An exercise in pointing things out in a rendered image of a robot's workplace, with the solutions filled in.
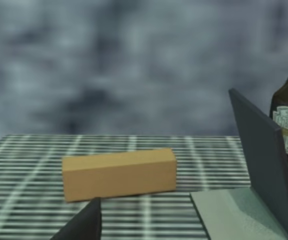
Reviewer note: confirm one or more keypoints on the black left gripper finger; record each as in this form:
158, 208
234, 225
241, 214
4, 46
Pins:
86, 225

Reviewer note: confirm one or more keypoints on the brown cardboard box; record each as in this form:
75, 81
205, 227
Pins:
118, 175

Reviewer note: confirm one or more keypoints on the dark grey open laptop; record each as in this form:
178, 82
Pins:
259, 150

